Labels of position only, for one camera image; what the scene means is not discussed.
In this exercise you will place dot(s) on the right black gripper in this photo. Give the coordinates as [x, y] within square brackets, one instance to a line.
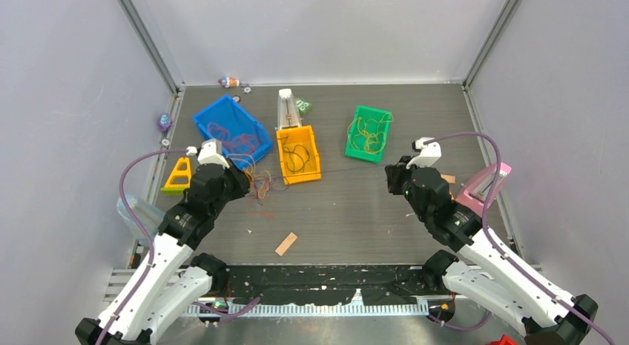
[397, 173]

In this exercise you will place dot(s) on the red object bottom edge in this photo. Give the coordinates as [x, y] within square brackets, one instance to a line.
[503, 340]

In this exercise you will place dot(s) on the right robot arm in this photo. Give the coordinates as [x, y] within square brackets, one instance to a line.
[477, 265]

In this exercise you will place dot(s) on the white metronome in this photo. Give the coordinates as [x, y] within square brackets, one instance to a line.
[288, 115]

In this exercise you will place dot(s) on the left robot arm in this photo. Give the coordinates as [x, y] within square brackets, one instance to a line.
[171, 278]

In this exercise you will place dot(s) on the purple lotus toy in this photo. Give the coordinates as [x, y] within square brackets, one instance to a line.
[164, 122]

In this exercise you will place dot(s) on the tan wooden block right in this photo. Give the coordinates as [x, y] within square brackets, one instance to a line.
[449, 178]

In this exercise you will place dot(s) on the tan wooden block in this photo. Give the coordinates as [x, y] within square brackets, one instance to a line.
[285, 245]
[449, 178]

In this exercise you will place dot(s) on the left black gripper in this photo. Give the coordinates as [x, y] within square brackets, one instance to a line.
[240, 181]

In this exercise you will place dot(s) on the orange plastic bin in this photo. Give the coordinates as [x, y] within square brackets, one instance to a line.
[298, 155]

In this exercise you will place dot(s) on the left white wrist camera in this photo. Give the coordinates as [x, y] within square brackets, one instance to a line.
[209, 152]

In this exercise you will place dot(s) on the clear blue plastic bag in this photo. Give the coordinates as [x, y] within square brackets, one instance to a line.
[148, 215]

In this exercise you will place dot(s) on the pink metronome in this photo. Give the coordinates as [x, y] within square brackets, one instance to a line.
[475, 192]

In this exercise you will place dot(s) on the green plastic bin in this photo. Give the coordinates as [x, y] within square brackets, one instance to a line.
[367, 134]

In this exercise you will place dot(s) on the yellow triangle block left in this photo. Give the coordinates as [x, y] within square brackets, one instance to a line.
[179, 179]

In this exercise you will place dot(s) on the blue plastic bin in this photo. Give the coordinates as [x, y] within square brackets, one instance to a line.
[243, 138]

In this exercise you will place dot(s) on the clown figurine toy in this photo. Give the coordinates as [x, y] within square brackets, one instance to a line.
[229, 82]

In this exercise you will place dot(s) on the green owl toy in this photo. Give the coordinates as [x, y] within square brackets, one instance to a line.
[303, 106]

